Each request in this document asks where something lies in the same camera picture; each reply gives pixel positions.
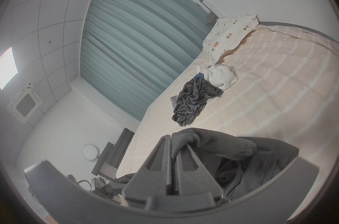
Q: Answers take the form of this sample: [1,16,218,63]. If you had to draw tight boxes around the pile of clothes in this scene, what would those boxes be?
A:
[171,64,238,127]

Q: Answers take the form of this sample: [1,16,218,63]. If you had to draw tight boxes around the white printed pillow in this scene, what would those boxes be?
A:
[203,15,258,64]

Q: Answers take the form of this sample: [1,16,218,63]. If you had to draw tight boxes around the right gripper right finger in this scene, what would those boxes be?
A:
[173,143,223,202]

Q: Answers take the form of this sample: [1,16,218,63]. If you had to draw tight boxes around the black T-shirt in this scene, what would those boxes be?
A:
[117,128,300,202]

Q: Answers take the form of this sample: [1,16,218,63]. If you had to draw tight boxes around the white square air vent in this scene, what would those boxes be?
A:
[7,82,43,124]

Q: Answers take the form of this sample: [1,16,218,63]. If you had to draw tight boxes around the grey bedside table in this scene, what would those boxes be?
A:
[205,11,218,25]

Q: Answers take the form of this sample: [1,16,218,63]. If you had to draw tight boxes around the white trash bin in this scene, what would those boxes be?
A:
[81,143,100,162]

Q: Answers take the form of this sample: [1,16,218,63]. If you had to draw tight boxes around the square light panel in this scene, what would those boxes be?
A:
[0,47,18,89]

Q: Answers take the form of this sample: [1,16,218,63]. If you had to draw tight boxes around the blue-green curtain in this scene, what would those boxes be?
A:
[79,0,220,121]

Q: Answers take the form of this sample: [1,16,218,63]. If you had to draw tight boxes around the bed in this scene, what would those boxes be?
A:
[117,0,339,221]

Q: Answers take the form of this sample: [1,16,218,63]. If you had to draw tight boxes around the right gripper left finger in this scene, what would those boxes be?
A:
[124,135,174,205]

